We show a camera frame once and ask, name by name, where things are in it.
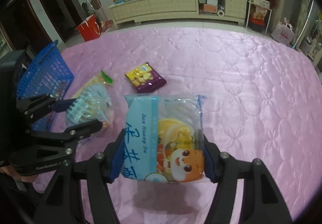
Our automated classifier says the blue plastic basket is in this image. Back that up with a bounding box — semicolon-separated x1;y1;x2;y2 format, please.
16;39;75;132

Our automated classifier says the clear pack blue tray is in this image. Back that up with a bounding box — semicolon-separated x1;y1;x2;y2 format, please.
65;83;115;130

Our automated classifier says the light blue pastry packet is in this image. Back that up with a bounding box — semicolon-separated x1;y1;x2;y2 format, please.
122;95;205;183

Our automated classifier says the green-ended cracker pack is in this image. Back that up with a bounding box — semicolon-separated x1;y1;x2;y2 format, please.
71;70;114;99

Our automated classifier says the red paper bag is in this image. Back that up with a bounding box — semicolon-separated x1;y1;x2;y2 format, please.
76;15;101;42

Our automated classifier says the pink quilted table cover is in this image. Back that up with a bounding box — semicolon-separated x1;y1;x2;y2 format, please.
32;26;319;224

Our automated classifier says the purple yellow snack packet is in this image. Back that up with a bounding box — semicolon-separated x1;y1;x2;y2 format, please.
125;62;166;94

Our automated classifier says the pink shopping bag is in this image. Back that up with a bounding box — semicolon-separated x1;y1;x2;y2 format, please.
271;18;295;46

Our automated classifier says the cream tv cabinet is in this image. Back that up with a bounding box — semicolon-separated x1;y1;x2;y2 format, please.
109;0;247;26

